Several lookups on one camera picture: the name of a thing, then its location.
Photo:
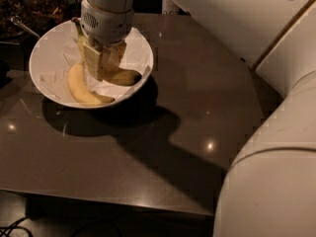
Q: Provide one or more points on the yellow banana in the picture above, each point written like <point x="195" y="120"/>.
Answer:
<point x="79" y="90"/>
<point x="121" y="77"/>

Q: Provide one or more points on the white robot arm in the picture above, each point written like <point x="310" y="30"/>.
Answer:
<point x="269" y="189"/>

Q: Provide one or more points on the white cylindrical post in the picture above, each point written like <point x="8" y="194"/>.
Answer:
<point x="169" y="7"/>

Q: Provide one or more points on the glass jar with snacks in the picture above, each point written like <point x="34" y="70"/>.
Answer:
<point x="56" y="10"/>

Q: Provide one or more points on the dark glass jar left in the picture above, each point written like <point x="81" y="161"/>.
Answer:
<point x="10" y="9"/>

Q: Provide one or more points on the metal spoon handle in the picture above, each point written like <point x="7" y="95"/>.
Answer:
<point x="17" y="22"/>

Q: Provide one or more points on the white bowl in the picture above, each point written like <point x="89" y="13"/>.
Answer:
<point x="49" y="50"/>

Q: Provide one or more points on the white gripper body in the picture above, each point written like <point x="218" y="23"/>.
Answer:
<point x="107" y="27"/>

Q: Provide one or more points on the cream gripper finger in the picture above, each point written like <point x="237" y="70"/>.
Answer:
<point x="114" y="55"/>
<point x="93" y="59"/>

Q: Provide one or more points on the white paper napkin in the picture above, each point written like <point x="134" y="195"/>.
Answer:
<point x="56" y="79"/>

